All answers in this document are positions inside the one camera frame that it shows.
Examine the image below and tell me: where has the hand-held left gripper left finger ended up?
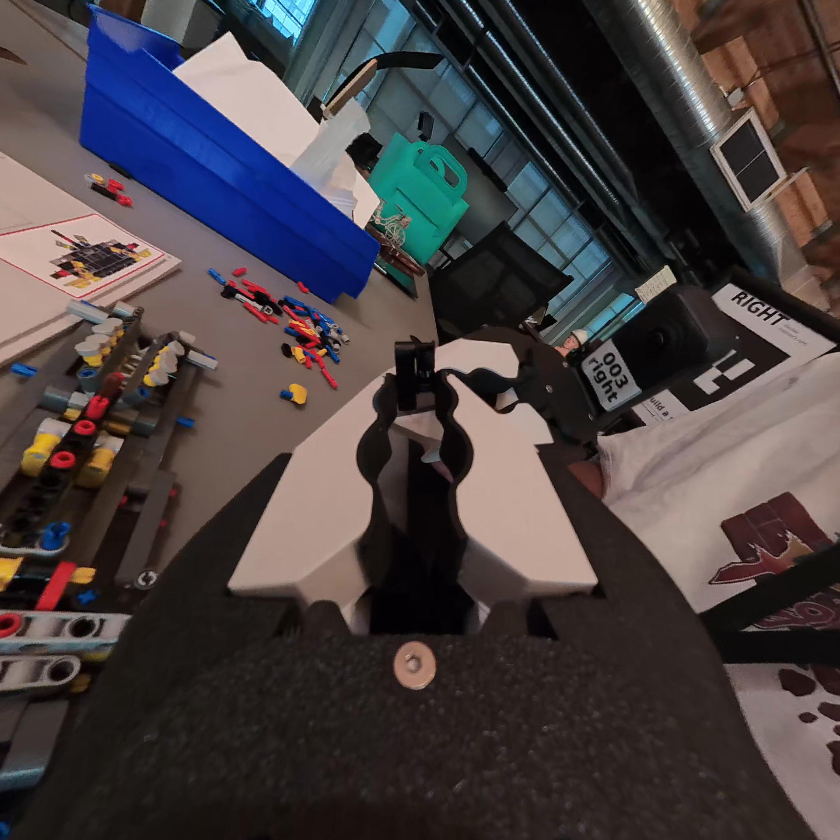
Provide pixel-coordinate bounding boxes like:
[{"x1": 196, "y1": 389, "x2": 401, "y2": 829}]
[{"x1": 226, "y1": 375, "x2": 396, "y2": 619}]

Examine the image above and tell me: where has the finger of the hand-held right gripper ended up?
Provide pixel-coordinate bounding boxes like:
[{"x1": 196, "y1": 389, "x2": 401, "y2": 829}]
[
  {"x1": 486, "y1": 387, "x2": 553, "y2": 448},
  {"x1": 433, "y1": 338, "x2": 527, "y2": 416}
]

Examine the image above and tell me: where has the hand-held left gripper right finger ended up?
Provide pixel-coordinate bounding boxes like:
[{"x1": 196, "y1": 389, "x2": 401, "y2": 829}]
[{"x1": 434, "y1": 375, "x2": 599, "y2": 623}]

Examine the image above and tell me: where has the black lego connector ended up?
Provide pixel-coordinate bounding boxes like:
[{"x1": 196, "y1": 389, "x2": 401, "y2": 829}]
[{"x1": 394, "y1": 336, "x2": 436, "y2": 412}]

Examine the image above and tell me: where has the lego car chassis assembly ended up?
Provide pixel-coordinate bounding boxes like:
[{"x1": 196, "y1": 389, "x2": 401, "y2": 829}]
[{"x1": 0, "y1": 301, "x2": 219, "y2": 795}]

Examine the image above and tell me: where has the person's right forearm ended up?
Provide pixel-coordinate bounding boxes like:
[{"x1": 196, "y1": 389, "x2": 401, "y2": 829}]
[{"x1": 566, "y1": 458, "x2": 606, "y2": 501}]

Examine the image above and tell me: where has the pile of lego pins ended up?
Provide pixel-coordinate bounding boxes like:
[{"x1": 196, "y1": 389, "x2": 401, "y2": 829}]
[{"x1": 209, "y1": 266, "x2": 351, "y2": 391}]

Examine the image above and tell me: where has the lego instruction booklet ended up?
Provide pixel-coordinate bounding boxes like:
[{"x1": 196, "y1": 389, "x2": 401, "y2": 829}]
[{"x1": 0, "y1": 152, "x2": 182, "y2": 365}]

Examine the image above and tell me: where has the small red lego cluster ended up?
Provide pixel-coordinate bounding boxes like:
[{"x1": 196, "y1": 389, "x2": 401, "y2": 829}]
[{"x1": 84, "y1": 172, "x2": 134, "y2": 208}]

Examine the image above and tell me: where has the black mesh chair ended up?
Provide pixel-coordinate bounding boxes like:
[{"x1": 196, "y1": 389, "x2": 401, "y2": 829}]
[{"x1": 430, "y1": 222, "x2": 575, "y2": 343}]

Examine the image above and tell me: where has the white paper note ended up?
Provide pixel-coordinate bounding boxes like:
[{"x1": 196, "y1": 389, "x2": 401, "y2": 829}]
[{"x1": 635, "y1": 266, "x2": 677, "y2": 304}]

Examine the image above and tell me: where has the teal bag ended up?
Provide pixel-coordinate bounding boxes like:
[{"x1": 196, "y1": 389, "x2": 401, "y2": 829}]
[{"x1": 367, "y1": 133, "x2": 470, "y2": 263}]

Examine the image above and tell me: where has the person's white shirt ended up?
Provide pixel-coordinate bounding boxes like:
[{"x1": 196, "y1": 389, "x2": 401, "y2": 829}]
[{"x1": 597, "y1": 354, "x2": 840, "y2": 840}]

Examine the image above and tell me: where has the white printed sign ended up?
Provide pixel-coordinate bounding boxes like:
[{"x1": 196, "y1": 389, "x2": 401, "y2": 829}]
[{"x1": 633, "y1": 282, "x2": 837, "y2": 429}]

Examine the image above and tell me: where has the blue plastic bin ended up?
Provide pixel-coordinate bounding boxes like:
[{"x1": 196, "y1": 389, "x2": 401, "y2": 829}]
[{"x1": 79, "y1": 5, "x2": 382, "y2": 304}]

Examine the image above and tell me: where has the white paper bag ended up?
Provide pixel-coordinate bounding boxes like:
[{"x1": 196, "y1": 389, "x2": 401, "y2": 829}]
[{"x1": 172, "y1": 31, "x2": 382, "y2": 227}]

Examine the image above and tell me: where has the black shoulder strap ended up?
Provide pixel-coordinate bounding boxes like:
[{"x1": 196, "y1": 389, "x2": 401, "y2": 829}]
[{"x1": 699, "y1": 541, "x2": 840, "y2": 665}]

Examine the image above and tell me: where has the silver ventilation duct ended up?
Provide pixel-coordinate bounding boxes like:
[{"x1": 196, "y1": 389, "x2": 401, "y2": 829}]
[{"x1": 584, "y1": 0, "x2": 809, "y2": 278}]

